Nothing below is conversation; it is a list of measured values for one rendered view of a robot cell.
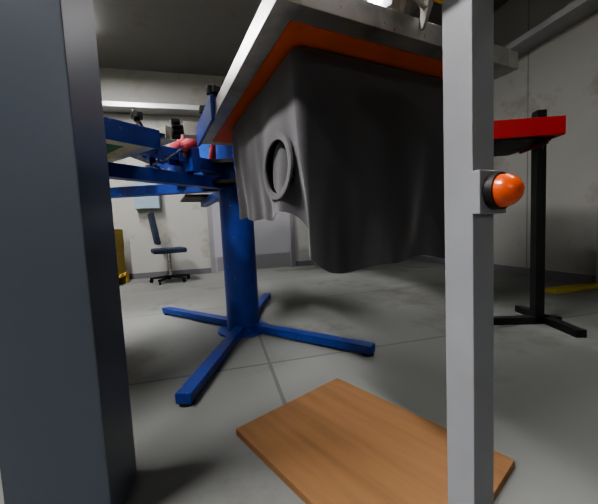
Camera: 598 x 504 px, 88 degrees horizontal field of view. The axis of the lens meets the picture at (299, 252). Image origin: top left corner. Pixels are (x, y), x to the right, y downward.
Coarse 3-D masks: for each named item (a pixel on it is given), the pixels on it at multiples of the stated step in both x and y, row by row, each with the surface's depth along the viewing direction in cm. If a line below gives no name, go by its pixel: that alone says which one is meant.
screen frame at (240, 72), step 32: (288, 0) 45; (320, 0) 47; (352, 0) 50; (256, 32) 53; (352, 32) 53; (384, 32) 54; (416, 32) 56; (256, 64) 62; (512, 64) 68; (224, 96) 77
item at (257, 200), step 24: (288, 72) 58; (264, 96) 70; (288, 96) 60; (240, 120) 89; (264, 120) 72; (288, 120) 61; (240, 144) 92; (264, 144) 75; (288, 144) 61; (240, 168) 95; (264, 168) 74; (288, 168) 61; (240, 192) 99; (264, 192) 80; (288, 192) 65; (240, 216) 101; (264, 216) 83
